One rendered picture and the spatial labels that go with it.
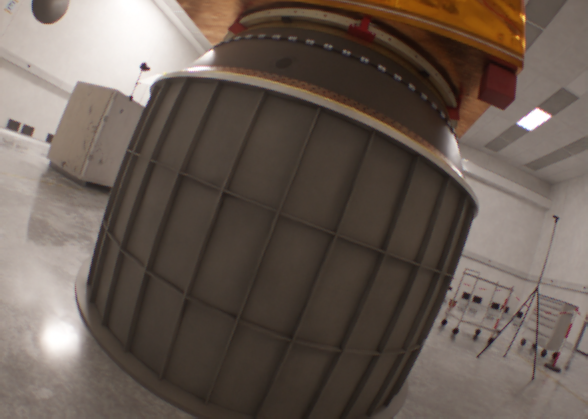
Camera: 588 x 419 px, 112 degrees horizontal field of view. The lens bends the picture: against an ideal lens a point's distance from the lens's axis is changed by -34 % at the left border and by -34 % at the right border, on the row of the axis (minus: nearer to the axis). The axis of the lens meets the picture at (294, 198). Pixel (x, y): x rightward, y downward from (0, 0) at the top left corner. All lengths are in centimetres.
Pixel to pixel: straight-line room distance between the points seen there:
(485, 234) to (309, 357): 1045
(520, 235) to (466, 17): 1087
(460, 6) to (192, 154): 136
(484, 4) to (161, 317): 194
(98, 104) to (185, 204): 395
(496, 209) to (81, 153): 1166
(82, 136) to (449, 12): 466
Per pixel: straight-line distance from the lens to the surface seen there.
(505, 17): 167
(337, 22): 146
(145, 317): 121
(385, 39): 147
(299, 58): 123
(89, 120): 492
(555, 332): 577
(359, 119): 97
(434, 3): 156
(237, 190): 98
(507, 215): 1175
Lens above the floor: 79
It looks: 3 degrees up
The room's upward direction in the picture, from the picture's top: 21 degrees clockwise
